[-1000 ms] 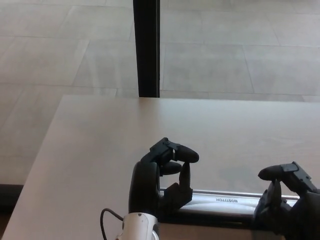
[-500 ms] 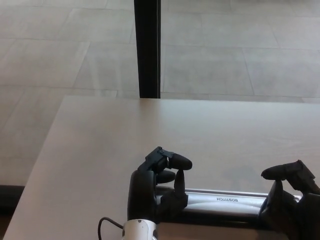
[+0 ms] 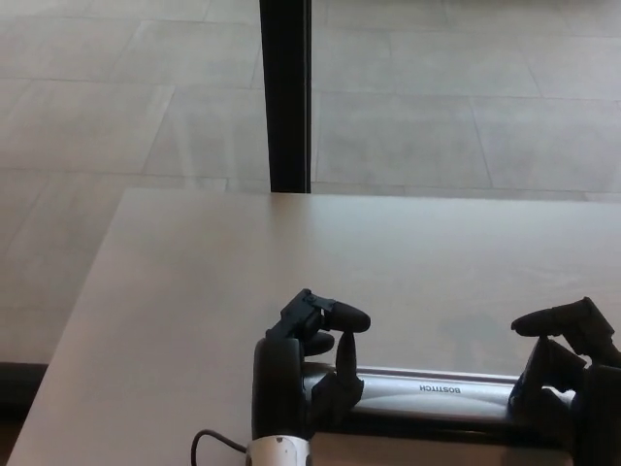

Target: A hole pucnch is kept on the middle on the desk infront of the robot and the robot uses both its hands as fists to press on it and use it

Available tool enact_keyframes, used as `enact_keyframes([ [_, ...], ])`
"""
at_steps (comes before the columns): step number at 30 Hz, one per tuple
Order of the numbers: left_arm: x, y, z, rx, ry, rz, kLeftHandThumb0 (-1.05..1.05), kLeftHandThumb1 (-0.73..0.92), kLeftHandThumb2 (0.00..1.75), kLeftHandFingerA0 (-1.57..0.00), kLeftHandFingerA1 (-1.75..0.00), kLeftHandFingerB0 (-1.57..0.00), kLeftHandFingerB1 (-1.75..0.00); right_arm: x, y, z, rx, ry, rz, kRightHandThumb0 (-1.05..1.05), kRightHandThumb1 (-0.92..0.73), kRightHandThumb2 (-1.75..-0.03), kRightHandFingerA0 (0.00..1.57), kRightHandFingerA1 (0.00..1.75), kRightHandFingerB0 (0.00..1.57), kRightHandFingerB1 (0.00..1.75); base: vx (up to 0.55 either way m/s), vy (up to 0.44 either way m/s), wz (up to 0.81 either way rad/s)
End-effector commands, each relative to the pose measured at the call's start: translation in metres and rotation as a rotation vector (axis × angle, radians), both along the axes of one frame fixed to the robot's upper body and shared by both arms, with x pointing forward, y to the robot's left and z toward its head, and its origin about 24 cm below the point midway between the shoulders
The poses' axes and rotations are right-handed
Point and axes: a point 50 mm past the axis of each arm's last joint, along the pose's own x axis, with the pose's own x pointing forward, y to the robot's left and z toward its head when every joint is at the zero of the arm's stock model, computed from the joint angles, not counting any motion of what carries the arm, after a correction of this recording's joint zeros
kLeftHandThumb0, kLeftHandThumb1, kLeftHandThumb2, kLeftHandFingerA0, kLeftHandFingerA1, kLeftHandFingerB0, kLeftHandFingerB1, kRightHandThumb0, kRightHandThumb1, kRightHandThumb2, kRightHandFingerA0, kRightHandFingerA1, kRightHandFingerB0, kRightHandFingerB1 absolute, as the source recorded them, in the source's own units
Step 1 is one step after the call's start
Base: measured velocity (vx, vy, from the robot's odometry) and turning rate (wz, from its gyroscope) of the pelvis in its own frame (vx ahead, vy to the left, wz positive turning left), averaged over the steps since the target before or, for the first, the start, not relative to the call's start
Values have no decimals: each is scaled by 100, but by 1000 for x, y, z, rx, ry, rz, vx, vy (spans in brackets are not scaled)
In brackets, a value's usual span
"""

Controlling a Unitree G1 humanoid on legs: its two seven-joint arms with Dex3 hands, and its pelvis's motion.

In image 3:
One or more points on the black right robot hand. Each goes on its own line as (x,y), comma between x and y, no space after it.
(601,403)

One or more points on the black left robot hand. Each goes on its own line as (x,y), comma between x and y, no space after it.
(276,383)

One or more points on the silver Bostitch hole punch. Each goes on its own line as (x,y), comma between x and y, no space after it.
(436,398)

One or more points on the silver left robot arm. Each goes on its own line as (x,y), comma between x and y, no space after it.
(281,454)

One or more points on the black vertical post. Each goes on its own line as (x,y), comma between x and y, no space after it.
(286,97)

